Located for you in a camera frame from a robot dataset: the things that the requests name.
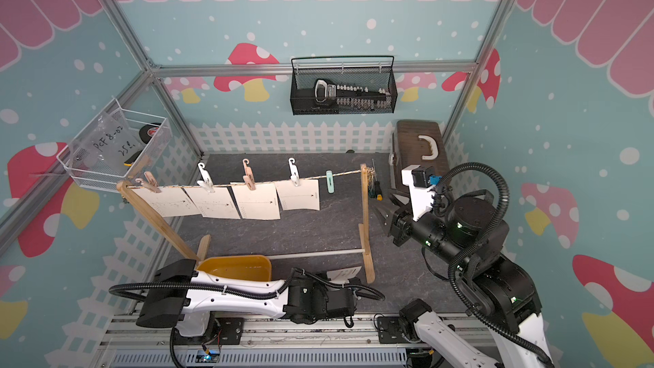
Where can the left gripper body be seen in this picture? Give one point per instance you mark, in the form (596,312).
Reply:
(319,279)

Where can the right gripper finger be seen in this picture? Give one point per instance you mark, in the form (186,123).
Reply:
(398,201)
(384,213)

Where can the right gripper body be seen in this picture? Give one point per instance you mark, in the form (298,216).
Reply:
(421,228)

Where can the postcard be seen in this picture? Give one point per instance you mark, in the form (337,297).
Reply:
(304,196)
(170,202)
(259,204)
(343,276)
(216,204)

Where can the white clothespin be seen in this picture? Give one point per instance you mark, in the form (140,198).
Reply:
(295,178)
(206,181)

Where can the pink clothespin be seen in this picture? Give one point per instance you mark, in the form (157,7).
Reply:
(149,182)
(248,177)

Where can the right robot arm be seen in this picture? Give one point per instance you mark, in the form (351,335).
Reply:
(459,217)

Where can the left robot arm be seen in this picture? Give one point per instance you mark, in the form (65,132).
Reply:
(183,298)

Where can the brown lid storage box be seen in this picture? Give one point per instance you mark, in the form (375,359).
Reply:
(417,142)

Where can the yellow plastic tray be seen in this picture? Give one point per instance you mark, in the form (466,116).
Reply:
(251,267)

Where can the green clothespin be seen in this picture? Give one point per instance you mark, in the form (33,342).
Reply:
(329,177)

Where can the socket wrench set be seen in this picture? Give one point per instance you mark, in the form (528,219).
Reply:
(351,99)

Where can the black tape roll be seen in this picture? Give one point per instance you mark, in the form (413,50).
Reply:
(147,132)

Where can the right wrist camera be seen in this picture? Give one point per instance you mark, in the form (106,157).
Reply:
(418,179)

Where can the black handle screwdriver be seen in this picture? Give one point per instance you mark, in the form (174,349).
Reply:
(372,181)

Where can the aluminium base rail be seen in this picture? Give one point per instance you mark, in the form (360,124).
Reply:
(265,343)

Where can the black mesh wall basket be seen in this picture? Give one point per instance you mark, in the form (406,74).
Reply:
(374,72)

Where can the white wire wall basket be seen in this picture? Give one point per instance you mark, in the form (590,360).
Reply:
(108,149)

